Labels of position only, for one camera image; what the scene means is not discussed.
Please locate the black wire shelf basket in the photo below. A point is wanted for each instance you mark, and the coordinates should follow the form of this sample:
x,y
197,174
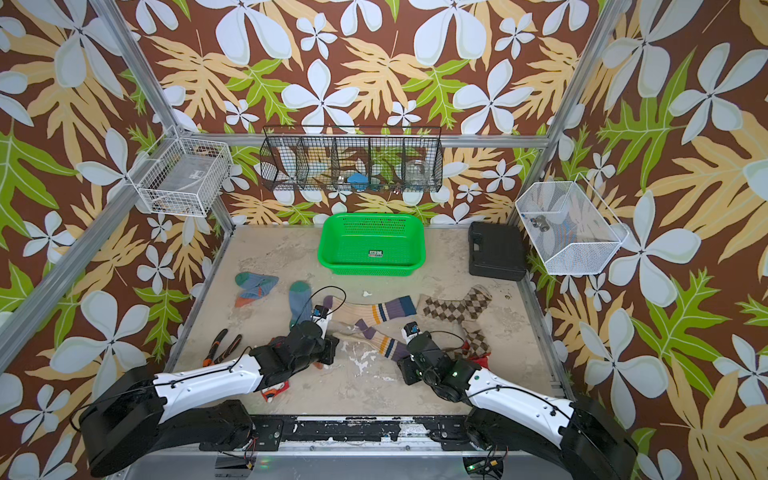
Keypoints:
x,y
352,158

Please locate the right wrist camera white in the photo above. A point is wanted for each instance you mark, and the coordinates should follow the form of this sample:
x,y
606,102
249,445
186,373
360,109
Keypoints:
x,y
410,331

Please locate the cream purple striped sock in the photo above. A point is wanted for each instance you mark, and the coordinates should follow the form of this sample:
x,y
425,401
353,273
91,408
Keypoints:
x,y
347,313
386,346

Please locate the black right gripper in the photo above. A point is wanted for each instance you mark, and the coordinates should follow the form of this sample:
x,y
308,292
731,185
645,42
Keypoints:
x,y
404,366

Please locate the blue green orange sock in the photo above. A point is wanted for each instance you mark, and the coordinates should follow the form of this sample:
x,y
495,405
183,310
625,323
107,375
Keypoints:
x,y
300,294
253,287

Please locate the white mesh basket right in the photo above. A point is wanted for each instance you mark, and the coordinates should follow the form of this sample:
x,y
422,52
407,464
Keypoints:
x,y
570,226

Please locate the black plastic tool case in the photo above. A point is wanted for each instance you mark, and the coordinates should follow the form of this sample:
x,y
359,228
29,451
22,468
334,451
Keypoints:
x,y
496,251

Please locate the green plastic basket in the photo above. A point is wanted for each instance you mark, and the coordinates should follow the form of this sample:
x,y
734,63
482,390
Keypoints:
x,y
347,238

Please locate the brown argyle sock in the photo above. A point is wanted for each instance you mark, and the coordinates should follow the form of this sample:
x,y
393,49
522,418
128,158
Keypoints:
x,y
467,309
476,345

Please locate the white wire basket left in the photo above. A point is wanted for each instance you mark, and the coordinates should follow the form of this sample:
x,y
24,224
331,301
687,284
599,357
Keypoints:
x,y
183,175

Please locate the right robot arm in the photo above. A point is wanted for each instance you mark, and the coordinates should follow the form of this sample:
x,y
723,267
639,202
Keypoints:
x,y
578,435

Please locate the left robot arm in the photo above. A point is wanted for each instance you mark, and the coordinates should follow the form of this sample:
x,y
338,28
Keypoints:
x,y
144,412

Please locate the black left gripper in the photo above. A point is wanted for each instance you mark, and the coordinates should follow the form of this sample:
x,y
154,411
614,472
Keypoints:
x,y
331,343

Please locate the red christmas sock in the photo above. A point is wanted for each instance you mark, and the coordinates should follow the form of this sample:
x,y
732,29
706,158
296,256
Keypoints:
x,y
482,361
272,392

